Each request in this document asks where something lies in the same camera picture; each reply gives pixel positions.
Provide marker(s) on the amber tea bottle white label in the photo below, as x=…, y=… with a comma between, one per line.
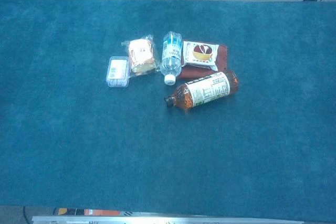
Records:
x=207, y=90

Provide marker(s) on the aluminium profile rail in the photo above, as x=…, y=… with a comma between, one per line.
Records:
x=157, y=220

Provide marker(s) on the brown cloth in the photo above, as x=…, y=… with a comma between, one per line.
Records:
x=222, y=58

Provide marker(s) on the clear bread slices pack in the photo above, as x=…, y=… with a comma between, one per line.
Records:
x=140, y=54

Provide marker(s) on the orange black floor device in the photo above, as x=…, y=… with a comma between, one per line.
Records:
x=102, y=212

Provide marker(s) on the clear plastic box with label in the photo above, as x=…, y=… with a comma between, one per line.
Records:
x=117, y=72

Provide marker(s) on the white snack packet fruit print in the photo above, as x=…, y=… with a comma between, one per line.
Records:
x=200, y=54

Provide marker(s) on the clear water bottle white cap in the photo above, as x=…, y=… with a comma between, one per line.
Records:
x=171, y=58

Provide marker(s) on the blue carpet table cover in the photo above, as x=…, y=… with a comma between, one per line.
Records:
x=78, y=129

